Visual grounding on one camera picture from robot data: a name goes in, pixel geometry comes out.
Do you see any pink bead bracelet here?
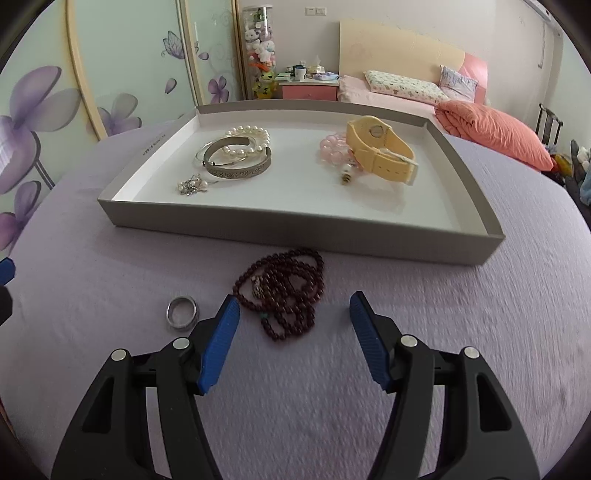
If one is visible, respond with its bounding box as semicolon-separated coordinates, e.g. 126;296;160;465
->
315;131;364;173

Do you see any lilac bedspread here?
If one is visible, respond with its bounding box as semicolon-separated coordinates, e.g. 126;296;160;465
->
1;126;590;479

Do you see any floral white pillow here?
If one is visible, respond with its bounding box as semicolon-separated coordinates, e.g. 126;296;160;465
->
363;70;450;106

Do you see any white wall socket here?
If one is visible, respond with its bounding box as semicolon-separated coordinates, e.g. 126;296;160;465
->
304;7;328;16

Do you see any pearl earrings cluster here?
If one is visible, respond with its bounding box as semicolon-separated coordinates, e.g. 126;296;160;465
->
176;174;209;196

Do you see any pink bed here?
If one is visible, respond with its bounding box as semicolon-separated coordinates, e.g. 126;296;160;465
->
338;76;435;118

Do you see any cream yellow wristwatch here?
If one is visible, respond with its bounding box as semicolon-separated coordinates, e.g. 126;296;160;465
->
346;116;419;186

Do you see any small lilac pillow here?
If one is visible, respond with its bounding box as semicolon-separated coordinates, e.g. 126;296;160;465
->
439;65;479;103

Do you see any grey white cardboard tray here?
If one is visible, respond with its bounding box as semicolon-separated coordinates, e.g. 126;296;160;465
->
98;100;505;265

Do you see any thin silver bangle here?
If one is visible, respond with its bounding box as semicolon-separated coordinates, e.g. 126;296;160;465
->
192;139;253;168

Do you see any clear tube of plush toys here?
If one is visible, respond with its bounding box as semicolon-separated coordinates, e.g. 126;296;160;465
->
242;5;276;99

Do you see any pink white nightstand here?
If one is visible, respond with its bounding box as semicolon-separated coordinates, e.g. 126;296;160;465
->
279;80;339;101

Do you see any white mug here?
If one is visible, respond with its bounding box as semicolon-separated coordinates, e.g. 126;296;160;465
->
293;65;307;82

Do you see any dark wooden chair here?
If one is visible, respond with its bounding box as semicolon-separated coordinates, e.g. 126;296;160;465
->
535;103;564;148

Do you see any engraved silver cuff bangle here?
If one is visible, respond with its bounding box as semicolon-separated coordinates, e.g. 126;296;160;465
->
202;137;273;180

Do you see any silver metal ring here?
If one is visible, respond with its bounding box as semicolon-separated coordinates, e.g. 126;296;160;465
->
164;295;201;332

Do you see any floral sliding wardrobe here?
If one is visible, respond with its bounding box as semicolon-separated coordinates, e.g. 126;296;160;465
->
1;1;245;255

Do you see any white pearl bracelet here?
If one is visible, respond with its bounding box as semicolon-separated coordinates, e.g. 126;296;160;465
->
221;124;273;158

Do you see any cream pink headboard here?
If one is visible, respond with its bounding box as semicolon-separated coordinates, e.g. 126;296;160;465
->
339;19;489;104

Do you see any folded coral duvet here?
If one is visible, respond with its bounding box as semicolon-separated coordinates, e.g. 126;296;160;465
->
435;100;554;172

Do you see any dark red bead necklace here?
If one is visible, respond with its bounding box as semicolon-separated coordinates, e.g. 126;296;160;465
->
231;246;327;344

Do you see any yellow plush toy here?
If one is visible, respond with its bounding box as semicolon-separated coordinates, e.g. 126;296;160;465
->
252;70;277;99

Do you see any blue plush garment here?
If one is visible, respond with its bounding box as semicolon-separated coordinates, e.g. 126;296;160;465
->
579;168;591;207

